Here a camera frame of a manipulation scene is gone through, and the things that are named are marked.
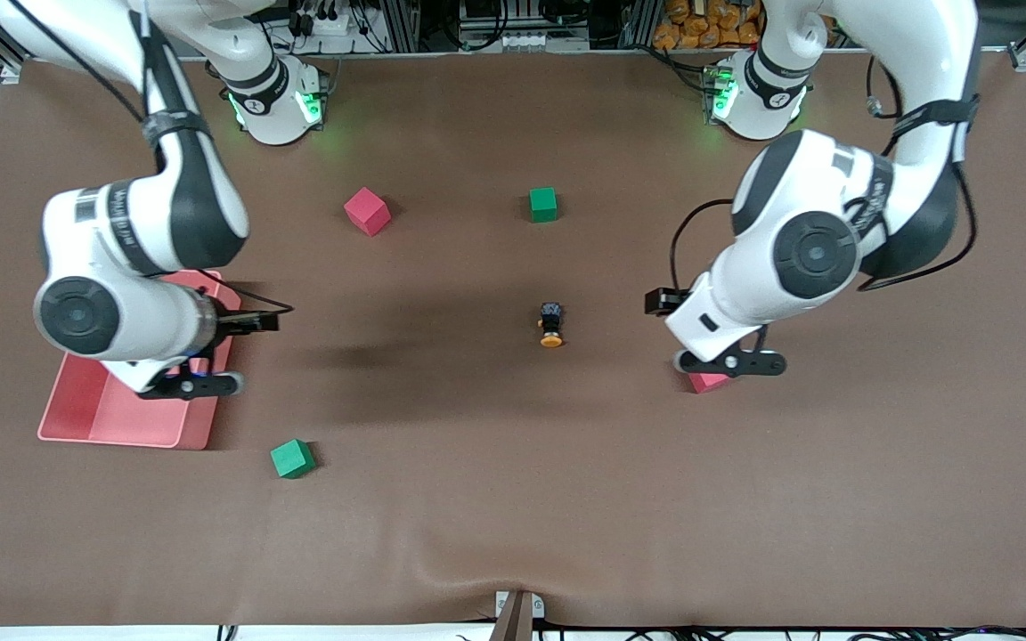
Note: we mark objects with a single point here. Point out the green foam cube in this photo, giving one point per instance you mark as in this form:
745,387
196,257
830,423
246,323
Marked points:
292,458
543,204

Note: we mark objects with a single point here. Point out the pink plastic tray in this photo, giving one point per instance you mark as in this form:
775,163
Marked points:
85,409

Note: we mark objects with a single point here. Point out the yellow mushroom push button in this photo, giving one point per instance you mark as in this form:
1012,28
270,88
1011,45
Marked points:
551,324

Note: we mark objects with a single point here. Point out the white connector strip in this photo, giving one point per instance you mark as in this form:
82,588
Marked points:
540,41

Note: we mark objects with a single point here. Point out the bag of orange items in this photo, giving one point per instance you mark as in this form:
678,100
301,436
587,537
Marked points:
709,25

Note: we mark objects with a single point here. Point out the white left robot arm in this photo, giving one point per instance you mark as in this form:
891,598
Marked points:
816,249

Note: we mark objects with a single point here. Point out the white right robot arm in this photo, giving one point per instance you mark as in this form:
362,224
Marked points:
139,240

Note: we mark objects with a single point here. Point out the metal table edge bracket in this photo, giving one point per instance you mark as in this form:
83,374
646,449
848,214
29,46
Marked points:
516,612

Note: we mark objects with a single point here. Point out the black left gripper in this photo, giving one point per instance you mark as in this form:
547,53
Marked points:
661,301

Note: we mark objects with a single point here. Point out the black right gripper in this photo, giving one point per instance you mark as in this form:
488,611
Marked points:
235,322

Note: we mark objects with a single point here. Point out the pink foam cube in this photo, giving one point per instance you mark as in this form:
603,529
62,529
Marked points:
367,211
709,383

